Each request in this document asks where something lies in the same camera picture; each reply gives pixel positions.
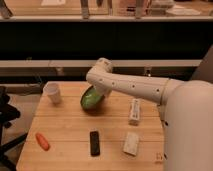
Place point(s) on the green ceramic bowl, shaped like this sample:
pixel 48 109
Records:
pixel 91 99

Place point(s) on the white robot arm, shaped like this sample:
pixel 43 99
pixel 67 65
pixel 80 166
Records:
pixel 188 115

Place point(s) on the white paper cup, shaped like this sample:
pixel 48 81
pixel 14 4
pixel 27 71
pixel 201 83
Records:
pixel 52 90

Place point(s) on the wooden table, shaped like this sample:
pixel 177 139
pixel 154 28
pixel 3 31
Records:
pixel 67 128

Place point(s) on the white tube bottle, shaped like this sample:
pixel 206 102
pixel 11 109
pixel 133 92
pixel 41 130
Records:
pixel 135 111

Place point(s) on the black office chair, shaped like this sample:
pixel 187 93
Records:
pixel 8 113

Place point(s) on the orange carrot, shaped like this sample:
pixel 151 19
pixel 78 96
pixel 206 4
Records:
pixel 43 143

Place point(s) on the black remote control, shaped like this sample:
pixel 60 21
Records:
pixel 94 143

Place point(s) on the white sponge block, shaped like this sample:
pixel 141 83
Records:
pixel 131 143

